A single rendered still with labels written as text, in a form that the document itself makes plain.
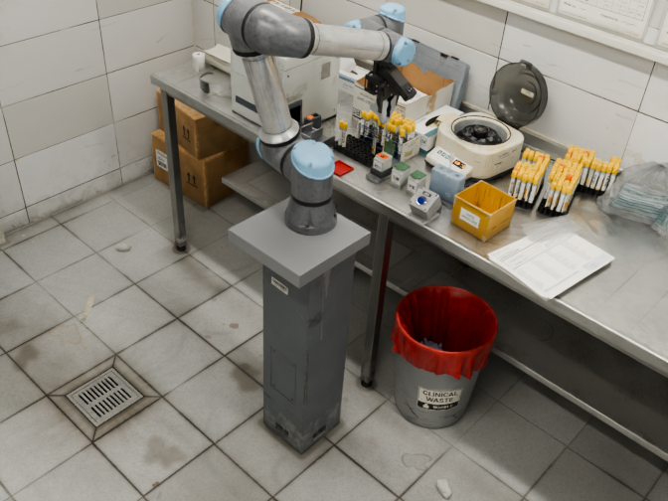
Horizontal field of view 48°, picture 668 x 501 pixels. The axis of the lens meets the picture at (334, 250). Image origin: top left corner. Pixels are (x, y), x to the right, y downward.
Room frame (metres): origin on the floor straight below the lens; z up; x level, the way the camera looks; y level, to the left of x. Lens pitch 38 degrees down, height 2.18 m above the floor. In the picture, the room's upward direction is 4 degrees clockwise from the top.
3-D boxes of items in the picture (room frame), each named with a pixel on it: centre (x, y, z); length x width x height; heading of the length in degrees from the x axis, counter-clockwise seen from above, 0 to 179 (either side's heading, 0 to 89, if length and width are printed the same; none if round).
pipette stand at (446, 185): (1.96, -0.34, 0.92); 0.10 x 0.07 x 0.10; 51
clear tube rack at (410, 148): (2.26, -0.16, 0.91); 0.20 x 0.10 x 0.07; 49
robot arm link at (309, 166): (1.75, 0.08, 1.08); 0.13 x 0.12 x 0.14; 40
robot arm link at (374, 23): (2.00, -0.05, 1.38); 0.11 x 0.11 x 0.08; 40
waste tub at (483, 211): (1.84, -0.44, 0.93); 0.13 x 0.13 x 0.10; 46
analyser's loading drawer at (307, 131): (2.25, 0.12, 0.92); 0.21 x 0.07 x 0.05; 49
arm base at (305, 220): (1.74, 0.07, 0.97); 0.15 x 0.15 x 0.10
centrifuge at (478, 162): (2.19, -0.45, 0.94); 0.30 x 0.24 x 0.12; 130
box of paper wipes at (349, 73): (2.74, 0.01, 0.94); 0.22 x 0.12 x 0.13; 53
